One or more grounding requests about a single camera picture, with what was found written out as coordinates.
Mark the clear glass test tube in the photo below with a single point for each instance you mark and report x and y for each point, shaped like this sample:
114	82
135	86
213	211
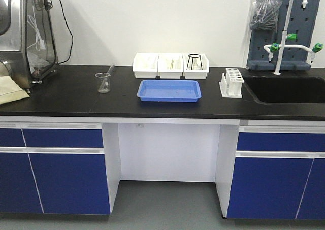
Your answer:
110	69

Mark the white test tube rack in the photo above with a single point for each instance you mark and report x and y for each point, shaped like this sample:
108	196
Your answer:
231	83

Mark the blue-grey pegboard drying rack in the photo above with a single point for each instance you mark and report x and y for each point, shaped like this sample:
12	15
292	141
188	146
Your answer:
301	22

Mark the blue plastic tray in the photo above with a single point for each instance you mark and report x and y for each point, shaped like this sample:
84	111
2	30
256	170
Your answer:
169	91

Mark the middle white storage bin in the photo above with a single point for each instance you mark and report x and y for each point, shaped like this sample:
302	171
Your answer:
164	62

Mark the white storage bin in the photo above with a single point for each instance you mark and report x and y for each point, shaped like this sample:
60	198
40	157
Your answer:
145	65
164	62
195	73

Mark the left white storage bin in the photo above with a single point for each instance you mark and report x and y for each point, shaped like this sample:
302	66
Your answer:
145	65

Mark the right white storage bin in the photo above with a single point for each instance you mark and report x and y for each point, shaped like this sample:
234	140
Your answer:
195	73

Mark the black lab sink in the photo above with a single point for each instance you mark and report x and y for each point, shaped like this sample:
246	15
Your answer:
286	89

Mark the white gooseneck lab faucet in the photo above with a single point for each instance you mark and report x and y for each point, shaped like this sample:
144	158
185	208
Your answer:
271	48

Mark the blue left cabinet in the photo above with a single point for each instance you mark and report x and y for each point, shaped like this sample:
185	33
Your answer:
58	169

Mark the blue cabinet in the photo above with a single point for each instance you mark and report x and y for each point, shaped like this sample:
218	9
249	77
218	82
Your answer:
58	169
278	174

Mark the blue right cabinet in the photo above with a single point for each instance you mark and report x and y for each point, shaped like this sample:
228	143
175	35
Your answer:
278	174

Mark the clear bag of pegs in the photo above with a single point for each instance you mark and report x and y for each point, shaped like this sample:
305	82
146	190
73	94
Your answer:
265	15

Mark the stainless steel lab appliance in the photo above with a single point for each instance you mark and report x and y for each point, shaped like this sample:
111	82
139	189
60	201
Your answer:
28	51

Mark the beige cloth cover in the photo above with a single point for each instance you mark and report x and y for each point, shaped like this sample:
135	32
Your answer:
10	91

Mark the black wire tripod stand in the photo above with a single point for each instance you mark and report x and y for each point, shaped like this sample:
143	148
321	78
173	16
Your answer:
194	61

